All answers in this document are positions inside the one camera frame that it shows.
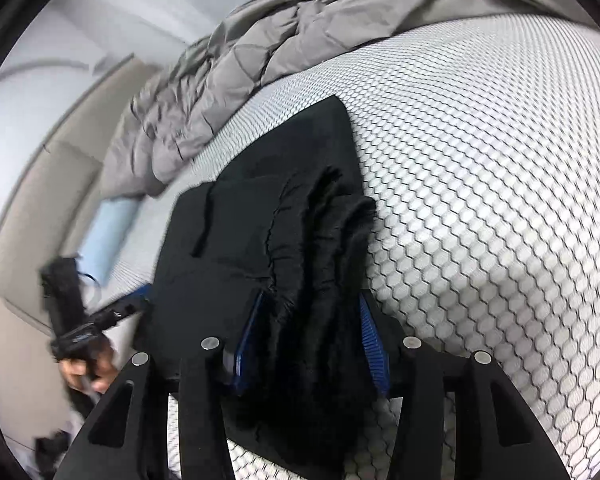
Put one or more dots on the light blue pillow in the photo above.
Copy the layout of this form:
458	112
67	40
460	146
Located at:
105	237

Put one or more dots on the grey crumpled duvet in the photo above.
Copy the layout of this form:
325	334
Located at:
180	109

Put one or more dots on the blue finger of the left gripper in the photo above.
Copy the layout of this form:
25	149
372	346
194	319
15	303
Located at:
119	310

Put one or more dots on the person's left hand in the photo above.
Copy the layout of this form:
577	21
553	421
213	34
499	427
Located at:
94	375

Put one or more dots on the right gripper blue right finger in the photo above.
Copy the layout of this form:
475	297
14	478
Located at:
497	435

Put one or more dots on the white honeycomb mattress cover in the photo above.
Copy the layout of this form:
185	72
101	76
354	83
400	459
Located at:
479	141

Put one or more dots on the beige padded headboard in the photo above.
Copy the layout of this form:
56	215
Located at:
47	215

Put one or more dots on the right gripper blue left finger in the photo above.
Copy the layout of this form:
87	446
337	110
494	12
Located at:
124	437

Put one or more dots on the black pants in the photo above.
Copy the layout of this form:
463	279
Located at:
286	222

